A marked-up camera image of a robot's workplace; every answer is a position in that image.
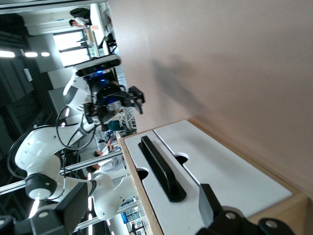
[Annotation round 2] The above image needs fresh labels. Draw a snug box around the aluminium frame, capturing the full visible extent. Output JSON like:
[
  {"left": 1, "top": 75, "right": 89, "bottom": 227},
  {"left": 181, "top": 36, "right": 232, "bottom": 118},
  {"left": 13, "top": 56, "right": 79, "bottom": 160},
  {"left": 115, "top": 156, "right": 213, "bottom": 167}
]
[{"left": 0, "top": 149, "right": 128, "bottom": 196}]

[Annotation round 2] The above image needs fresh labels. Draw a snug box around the black drawer handle bar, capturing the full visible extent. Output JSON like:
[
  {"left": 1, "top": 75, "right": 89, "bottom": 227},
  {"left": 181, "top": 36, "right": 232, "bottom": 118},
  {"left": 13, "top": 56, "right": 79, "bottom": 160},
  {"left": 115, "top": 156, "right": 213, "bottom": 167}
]
[{"left": 137, "top": 135, "right": 187, "bottom": 203}]

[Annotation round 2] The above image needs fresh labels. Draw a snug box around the person with white shirt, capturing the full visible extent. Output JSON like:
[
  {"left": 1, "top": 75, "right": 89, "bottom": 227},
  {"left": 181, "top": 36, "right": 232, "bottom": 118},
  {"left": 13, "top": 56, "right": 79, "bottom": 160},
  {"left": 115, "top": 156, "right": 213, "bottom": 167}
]
[
  {"left": 68, "top": 16, "right": 90, "bottom": 29},
  {"left": 86, "top": 156, "right": 127, "bottom": 176}
]

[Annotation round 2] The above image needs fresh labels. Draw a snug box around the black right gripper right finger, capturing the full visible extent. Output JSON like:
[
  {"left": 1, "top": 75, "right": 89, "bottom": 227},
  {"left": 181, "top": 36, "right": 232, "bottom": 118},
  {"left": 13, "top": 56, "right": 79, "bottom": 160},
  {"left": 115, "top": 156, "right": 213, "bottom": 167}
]
[{"left": 189, "top": 183, "right": 295, "bottom": 235}]

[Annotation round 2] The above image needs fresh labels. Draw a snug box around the wooden box with white lid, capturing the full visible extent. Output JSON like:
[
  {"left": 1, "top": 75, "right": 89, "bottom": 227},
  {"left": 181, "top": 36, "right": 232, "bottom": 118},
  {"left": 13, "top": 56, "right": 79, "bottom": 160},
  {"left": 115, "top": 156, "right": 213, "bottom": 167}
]
[{"left": 118, "top": 118, "right": 312, "bottom": 235}]

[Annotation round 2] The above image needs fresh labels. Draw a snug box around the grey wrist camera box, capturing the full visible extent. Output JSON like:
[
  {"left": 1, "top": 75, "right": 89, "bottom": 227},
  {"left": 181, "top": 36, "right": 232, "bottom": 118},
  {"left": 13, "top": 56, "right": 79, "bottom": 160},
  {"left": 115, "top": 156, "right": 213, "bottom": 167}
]
[{"left": 74, "top": 54, "right": 122, "bottom": 78}]

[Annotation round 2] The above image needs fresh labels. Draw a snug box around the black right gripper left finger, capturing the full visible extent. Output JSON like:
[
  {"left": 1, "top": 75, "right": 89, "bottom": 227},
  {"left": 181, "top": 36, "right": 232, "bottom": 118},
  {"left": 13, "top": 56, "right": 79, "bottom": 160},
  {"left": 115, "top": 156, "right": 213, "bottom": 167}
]
[{"left": 0, "top": 182, "right": 89, "bottom": 235}]

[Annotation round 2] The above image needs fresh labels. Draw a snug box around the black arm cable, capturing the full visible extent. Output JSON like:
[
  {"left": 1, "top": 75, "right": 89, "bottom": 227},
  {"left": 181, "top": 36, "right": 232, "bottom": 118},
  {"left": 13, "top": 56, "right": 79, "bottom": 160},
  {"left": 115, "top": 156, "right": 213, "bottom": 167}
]
[
  {"left": 6, "top": 124, "right": 59, "bottom": 181},
  {"left": 55, "top": 105, "right": 99, "bottom": 150}
]

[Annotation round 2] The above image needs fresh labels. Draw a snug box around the dark-haired person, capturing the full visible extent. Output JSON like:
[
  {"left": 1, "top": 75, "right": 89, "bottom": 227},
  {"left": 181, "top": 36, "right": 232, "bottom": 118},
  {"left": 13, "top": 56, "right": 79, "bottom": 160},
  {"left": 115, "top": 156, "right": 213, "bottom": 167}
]
[{"left": 93, "top": 137, "right": 117, "bottom": 159}]

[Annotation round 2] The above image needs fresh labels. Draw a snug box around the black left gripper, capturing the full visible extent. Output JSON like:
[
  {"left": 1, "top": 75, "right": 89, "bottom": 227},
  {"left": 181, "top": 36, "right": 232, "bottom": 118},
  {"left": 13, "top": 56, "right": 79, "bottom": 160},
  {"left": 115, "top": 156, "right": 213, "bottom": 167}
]
[{"left": 90, "top": 81, "right": 146, "bottom": 119}]

